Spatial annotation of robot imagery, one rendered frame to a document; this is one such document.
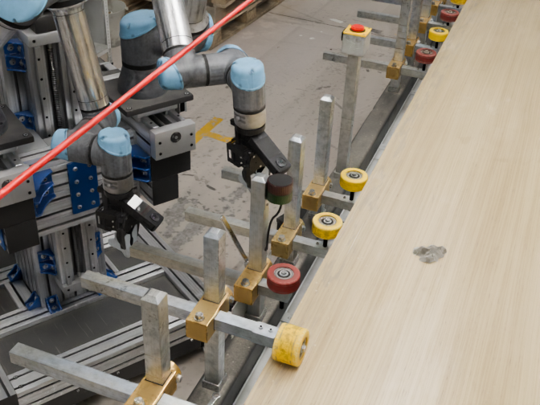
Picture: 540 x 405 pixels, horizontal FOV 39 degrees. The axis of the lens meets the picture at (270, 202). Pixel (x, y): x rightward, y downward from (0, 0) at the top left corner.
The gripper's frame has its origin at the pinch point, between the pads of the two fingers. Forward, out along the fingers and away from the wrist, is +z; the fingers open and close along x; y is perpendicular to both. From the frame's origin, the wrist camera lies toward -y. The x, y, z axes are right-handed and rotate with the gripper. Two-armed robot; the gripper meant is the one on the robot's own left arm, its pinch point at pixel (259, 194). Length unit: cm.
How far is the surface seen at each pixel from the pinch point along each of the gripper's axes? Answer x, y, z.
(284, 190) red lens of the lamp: 5.5, -14.4, -11.5
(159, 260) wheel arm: 23.3, 13.2, 14.9
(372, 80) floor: -246, 155, 123
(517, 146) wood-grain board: -91, -22, 20
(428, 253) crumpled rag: -23.6, -35.7, 12.9
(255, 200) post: 8.3, -7.5, -6.8
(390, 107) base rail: -113, 44, 42
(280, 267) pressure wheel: 7.4, -14.5, 10.6
